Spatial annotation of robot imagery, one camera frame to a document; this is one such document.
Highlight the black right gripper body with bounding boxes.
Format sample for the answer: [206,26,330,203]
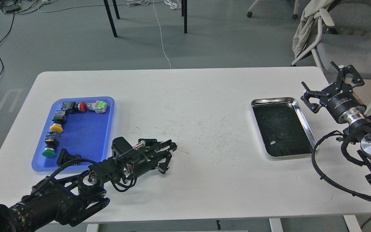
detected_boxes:
[321,83,367,124]

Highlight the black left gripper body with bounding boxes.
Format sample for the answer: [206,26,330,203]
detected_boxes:
[126,148,160,178]

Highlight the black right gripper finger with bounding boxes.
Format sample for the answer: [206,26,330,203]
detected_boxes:
[331,61,365,91]
[300,81,326,114]

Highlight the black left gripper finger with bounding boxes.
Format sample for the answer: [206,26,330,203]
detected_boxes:
[139,139,177,155]
[151,151,172,174]

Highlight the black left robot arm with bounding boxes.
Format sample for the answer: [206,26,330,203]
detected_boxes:
[0,137,177,232]

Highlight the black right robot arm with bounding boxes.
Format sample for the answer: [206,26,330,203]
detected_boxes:
[301,65,371,202]

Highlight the silver metal tray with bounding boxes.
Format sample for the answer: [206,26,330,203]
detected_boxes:
[251,97,317,160]

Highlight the grey office chair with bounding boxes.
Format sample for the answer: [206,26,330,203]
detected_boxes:
[292,0,371,80]

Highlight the blue plastic tray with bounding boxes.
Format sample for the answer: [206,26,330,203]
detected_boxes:
[31,96,115,172]

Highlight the black plug component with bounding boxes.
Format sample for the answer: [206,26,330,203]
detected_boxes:
[56,148,81,167]

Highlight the beige jacket on chair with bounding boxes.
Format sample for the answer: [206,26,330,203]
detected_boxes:
[292,0,333,57]

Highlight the black table leg left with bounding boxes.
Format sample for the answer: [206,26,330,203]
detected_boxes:
[103,0,120,38]

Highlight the black table leg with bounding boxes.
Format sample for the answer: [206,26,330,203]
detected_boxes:
[103,0,120,38]
[181,0,187,34]

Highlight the black table leg right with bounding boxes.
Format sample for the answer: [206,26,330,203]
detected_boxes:
[181,0,187,34]

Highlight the green grey connector switch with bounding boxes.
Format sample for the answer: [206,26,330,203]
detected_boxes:
[87,101,108,114]

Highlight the red push button switch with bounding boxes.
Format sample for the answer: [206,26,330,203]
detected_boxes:
[60,101,87,115]

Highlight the yellow push button switch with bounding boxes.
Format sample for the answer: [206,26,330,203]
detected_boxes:
[50,110,68,133]

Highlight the green push button switch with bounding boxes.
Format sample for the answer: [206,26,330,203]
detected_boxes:
[42,131,61,158]

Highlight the white floor cable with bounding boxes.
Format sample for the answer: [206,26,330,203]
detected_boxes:
[127,0,182,69]

